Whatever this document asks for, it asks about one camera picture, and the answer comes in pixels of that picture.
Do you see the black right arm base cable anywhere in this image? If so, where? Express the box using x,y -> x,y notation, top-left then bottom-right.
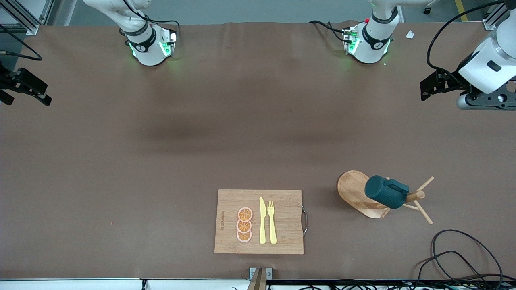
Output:
123,0 -> 181,41

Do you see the dark green ribbed mug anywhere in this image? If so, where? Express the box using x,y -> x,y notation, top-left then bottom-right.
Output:
365,175 -> 410,209

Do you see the bamboo cutting board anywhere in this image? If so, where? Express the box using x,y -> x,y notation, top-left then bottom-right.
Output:
214,189 -> 309,255

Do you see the looped black cable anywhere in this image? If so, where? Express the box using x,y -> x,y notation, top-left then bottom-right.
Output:
431,229 -> 504,284
414,251 -> 486,290

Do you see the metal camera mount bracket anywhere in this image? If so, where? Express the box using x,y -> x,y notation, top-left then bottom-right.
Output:
248,267 -> 273,290

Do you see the aluminium frame post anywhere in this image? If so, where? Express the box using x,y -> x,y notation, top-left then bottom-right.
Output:
483,0 -> 509,31
0,0 -> 46,36

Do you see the yellow plastic knife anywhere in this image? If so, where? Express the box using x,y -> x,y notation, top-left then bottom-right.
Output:
259,197 -> 267,245

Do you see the tangled black cable bundle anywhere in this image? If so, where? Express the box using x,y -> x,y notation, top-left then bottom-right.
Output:
232,279 -> 516,290

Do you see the black arm base cable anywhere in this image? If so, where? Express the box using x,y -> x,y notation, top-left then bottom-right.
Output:
123,0 -> 181,41
309,20 -> 348,43

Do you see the black left arm base cable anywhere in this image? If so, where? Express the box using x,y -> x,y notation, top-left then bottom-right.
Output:
309,20 -> 348,43

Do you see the black right arm wrist cable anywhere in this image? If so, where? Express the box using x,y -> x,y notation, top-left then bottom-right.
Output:
0,24 -> 43,61

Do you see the wooden mug tree stand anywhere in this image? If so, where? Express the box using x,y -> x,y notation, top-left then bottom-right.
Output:
337,170 -> 435,225

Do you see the yellow plastic fork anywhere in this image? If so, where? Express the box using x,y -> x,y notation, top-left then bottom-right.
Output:
267,201 -> 278,245

